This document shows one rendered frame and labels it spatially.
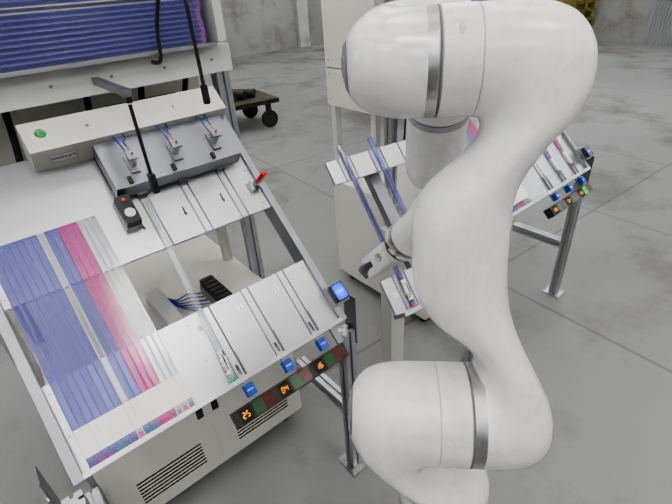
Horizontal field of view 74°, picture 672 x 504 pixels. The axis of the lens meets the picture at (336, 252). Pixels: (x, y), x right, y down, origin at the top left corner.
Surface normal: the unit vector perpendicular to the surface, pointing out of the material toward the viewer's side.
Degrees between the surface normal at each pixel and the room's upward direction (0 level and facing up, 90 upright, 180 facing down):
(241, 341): 42
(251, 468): 0
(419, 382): 9
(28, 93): 90
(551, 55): 73
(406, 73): 87
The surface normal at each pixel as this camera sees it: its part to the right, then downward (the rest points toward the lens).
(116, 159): 0.39, -0.38
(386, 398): -0.22, -0.53
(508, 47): -0.10, 0.22
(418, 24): -0.11, -0.23
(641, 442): -0.06, -0.85
